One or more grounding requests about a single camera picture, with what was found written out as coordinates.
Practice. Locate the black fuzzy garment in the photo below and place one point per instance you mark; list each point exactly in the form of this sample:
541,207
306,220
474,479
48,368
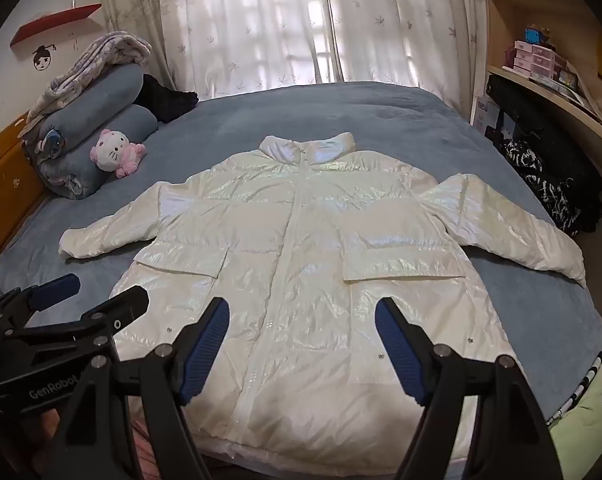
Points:
166,100

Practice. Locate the white and pink cat plush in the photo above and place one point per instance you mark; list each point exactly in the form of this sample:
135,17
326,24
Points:
112,150

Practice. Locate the black and white patterned cloth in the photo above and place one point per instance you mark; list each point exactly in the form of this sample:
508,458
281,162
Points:
541,180

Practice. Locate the white printed cardboard box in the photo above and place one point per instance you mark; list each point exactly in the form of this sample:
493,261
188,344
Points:
483,112

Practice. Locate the orange wooden headboard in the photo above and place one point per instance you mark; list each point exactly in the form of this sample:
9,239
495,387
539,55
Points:
11,180

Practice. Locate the wooden bookshelf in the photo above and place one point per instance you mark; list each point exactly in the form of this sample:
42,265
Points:
571,15

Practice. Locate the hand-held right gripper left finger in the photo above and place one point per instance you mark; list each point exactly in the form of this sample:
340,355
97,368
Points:
205,352

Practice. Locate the colourful printed box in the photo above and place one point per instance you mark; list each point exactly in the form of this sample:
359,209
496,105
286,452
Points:
567,79

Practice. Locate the red wall shelf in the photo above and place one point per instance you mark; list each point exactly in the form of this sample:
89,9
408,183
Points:
51,24

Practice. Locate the small blue device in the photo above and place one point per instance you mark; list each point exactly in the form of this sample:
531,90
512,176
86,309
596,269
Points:
534,36

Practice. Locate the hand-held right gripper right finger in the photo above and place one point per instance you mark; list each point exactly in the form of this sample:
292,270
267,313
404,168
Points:
401,352

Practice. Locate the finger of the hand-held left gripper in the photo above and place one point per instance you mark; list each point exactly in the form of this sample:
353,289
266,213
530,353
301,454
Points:
56,291
126,305

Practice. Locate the pale patterned folded blanket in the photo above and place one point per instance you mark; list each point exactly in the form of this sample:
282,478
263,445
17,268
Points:
96,55

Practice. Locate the rolled blue fleece blanket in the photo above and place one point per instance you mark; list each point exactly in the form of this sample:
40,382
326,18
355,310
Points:
101,95
91,175

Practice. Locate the long black bag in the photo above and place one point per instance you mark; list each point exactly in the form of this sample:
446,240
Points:
526,105

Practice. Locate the pale green cloth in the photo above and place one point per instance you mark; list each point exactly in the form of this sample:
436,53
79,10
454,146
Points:
596,425

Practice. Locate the stack of pink storage boxes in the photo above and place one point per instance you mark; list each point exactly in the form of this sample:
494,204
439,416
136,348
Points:
533,60

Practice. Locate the bed with blue fleece cover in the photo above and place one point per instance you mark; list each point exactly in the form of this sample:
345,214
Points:
331,110

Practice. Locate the black and white striped cloth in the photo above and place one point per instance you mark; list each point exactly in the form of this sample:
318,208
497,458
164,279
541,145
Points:
588,375

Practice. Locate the white shiny puffer jacket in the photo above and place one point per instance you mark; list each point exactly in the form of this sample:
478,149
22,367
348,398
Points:
301,260

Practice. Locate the face wall sticker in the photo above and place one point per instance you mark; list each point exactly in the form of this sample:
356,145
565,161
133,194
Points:
43,60

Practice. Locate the white floral sheer curtain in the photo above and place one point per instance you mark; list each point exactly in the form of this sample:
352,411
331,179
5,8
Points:
406,20
231,20

